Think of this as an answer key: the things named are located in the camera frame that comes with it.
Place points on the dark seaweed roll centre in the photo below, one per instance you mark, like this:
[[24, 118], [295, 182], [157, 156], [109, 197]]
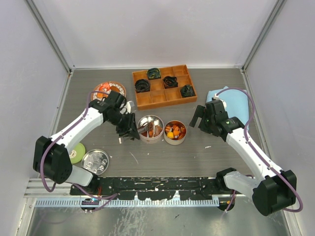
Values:
[[170, 82]]

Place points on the wooden compartment tray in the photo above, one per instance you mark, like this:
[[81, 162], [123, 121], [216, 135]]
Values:
[[160, 96]]

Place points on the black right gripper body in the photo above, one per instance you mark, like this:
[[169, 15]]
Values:
[[206, 123]]

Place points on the green object behind lid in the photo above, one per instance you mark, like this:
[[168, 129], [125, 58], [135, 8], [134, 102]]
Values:
[[77, 153]]

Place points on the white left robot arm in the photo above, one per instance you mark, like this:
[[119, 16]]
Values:
[[51, 156]]

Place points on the brown meat piece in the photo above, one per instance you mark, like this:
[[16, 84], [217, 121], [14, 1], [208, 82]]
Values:
[[157, 130]]

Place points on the round metal lid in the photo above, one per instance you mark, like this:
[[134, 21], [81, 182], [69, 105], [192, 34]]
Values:
[[95, 161]]

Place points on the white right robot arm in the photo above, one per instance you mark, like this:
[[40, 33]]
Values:
[[271, 189]]

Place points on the orange shrimp piece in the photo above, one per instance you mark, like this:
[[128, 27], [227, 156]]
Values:
[[105, 87]]

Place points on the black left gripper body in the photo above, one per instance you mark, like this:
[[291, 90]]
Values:
[[124, 122]]

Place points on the white slotted cable duct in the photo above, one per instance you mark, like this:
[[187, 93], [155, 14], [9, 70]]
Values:
[[81, 202]]

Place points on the short pink lunch tin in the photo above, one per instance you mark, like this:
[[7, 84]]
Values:
[[175, 140]]

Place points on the tall pink lunch tin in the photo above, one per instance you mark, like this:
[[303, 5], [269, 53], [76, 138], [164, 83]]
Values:
[[148, 137]]

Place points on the dark seaweed roll back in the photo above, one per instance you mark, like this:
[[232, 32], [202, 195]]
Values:
[[153, 73]]

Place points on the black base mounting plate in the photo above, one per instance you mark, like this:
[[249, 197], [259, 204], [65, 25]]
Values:
[[156, 188]]

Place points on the red sausage piece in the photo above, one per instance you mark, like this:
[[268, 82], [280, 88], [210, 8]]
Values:
[[182, 133]]

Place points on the dark seaweed roll right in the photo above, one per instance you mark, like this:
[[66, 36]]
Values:
[[187, 91]]

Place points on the brown patterned food plate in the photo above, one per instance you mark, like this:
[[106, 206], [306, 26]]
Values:
[[115, 86]]

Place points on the folded light blue cloth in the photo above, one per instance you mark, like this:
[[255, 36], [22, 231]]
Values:
[[236, 105]]

